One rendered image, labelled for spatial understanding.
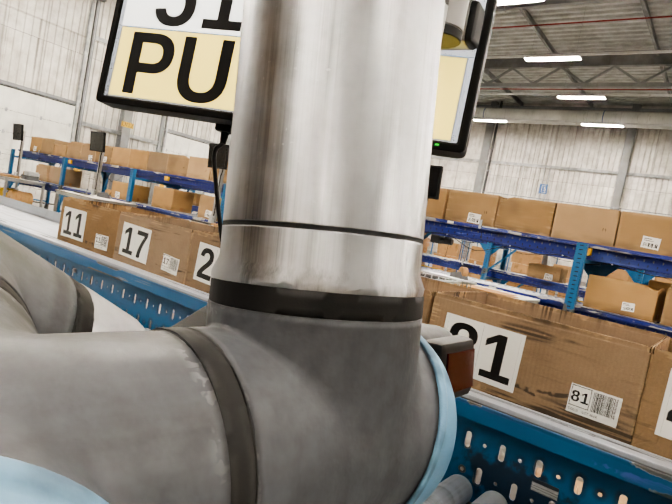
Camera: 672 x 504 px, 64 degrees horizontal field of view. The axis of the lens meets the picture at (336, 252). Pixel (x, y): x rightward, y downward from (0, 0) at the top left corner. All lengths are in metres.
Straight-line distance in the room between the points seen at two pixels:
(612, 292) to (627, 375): 4.34
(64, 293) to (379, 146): 0.16
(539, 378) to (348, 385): 0.87
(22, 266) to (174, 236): 1.41
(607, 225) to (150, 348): 5.51
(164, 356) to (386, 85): 0.12
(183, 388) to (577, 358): 0.90
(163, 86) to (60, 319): 0.51
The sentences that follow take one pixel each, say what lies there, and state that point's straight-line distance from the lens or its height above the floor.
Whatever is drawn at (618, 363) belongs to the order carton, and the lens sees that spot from 1.01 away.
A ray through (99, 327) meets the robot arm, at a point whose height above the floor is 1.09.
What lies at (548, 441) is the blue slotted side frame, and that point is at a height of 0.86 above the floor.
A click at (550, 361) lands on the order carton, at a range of 1.03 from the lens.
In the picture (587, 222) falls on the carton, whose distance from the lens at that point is 5.66.
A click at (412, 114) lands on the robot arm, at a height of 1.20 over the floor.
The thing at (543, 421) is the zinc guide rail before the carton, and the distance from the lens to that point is 1.00.
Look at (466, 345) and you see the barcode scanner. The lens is 0.41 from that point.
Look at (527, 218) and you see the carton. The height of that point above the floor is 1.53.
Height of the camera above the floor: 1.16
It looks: 3 degrees down
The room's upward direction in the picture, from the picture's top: 11 degrees clockwise
